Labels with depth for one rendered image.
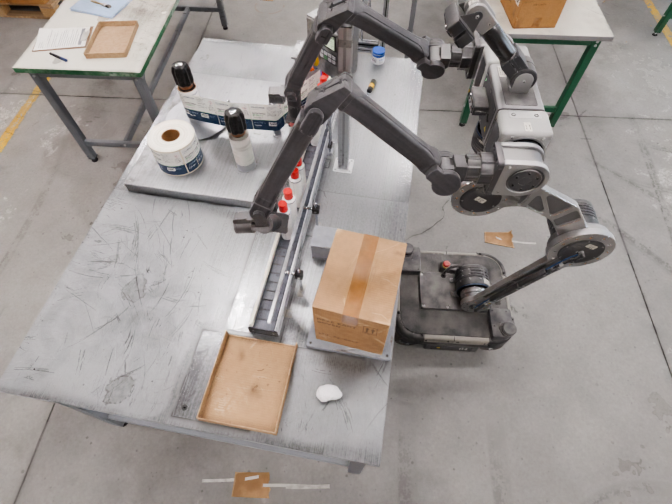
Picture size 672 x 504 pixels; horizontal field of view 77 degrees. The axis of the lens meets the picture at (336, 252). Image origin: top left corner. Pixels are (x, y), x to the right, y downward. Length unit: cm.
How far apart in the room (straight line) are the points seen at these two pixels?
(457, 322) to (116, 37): 262
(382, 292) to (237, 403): 61
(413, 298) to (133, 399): 140
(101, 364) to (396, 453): 140
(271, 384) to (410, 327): 95
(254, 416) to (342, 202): 94
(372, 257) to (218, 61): 170
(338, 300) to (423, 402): 121
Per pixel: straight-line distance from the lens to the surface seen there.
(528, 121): 126
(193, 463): 239
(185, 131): 199
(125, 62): 294
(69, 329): 184
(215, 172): 198
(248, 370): 154
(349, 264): 134
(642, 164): 387
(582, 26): 339
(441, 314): 229
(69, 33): 334
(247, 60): 268
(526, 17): 319
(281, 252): 166
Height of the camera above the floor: 228
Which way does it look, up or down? 58 degrees down
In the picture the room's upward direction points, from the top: straight up
